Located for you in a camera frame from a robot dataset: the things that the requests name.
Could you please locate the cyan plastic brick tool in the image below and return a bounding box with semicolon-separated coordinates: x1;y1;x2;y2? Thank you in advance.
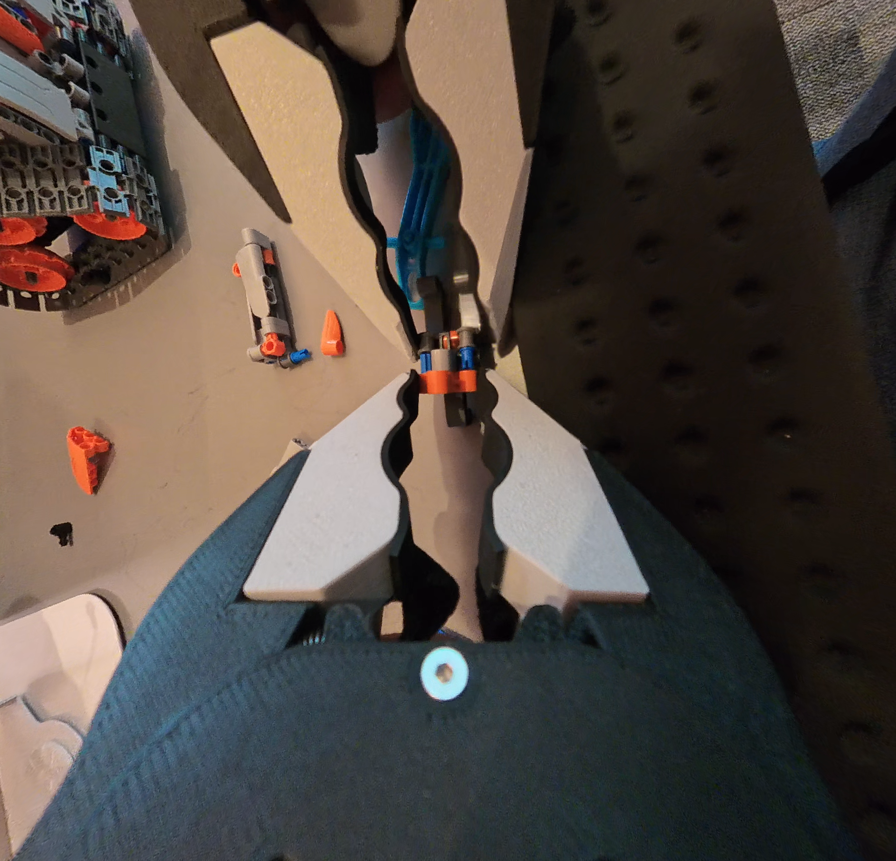
384;108;455;312

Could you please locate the grey white orange brick arm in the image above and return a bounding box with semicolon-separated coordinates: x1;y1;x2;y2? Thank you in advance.
232;228;311;370

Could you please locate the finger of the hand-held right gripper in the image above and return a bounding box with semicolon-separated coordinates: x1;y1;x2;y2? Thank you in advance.
405;0;536;354
209;19;421;358

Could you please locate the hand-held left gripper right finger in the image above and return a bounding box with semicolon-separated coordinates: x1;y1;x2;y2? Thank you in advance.
479;369;652;608

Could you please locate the black perforated pad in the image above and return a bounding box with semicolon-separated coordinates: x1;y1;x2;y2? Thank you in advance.
511;0;896;861

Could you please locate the orange wedge brick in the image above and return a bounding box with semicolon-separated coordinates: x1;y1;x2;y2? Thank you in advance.
66;427;113;495

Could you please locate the grey tracked toy robot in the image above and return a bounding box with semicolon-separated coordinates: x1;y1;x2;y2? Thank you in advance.
0;0;172;312

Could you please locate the white book stand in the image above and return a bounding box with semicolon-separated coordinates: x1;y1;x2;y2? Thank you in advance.
0;593;127;855

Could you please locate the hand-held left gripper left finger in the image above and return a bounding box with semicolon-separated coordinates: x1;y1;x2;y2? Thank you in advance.
241;369;421;606

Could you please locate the grey orange brick claw assembly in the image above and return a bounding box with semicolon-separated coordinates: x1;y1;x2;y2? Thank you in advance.
416;273;485;429

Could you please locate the black shoulder strap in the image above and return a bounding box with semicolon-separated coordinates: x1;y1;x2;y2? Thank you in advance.
822;140;896;204

